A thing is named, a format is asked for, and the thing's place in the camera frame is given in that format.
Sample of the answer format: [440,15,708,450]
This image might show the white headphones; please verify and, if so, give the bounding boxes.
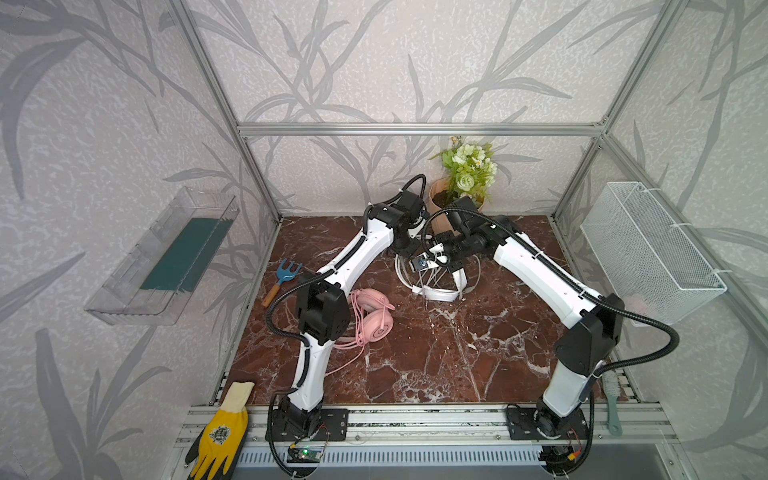
[394,255,482,303]

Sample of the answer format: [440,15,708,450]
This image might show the grey white headphone cable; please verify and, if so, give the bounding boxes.
[413,254,481,295]

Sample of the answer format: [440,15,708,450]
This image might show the pink headphones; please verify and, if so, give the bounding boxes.
[335,288,395,350]

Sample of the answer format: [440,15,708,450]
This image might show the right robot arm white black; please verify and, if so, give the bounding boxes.
[420,198,680,439]

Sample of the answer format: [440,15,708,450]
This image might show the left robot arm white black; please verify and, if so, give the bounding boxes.
[265,174,426,441]

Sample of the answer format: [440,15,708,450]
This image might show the beige flower pot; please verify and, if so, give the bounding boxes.
[428,177,485,244]

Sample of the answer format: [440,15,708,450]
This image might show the green artificial plant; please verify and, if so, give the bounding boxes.
[433,136,498,210]

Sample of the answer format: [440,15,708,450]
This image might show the pink object in basket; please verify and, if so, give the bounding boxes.
[623,294,647,314]

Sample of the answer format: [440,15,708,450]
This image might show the yellow black work glove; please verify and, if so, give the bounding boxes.
[185,382,254,480]

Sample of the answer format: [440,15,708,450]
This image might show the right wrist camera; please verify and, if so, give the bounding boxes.
[410,252,449,273]

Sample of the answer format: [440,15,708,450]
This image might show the blue garden rake wooden handle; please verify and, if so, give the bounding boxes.
[261,258,303,308]

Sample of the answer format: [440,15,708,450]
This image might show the white wire mesh basket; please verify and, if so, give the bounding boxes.
[581,181,727,325]

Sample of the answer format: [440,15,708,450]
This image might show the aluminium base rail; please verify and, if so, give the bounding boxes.
[167,403,679,457]

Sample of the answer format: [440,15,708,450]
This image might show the clear plastic wall tray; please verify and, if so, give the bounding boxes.
[85,187,240,326]

